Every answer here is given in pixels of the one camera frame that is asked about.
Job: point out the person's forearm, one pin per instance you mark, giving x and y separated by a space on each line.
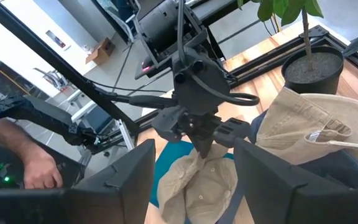
14 140

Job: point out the black aluminium table frame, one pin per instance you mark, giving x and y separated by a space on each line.
57 62

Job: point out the green plant in black pot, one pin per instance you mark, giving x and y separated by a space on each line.
314 70

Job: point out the black desk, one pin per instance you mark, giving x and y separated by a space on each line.
42 116

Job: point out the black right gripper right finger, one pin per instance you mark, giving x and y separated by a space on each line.
275 193

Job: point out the white wall placard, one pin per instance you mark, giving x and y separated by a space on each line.
57 40

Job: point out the person's hand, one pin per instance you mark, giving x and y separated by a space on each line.
42 171

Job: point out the beige baseball cap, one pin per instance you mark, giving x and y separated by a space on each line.
291 124
197 186

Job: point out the grey office chair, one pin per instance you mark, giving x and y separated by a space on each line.
53 79

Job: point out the brown cardboard box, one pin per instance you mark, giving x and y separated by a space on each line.
101 51

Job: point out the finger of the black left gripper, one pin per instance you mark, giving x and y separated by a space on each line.
208 143
199 141

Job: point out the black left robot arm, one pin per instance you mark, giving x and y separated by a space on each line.
160 25

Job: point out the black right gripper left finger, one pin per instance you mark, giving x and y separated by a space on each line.
120 186

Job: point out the teal plastic bin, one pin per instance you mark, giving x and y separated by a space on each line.
169 155

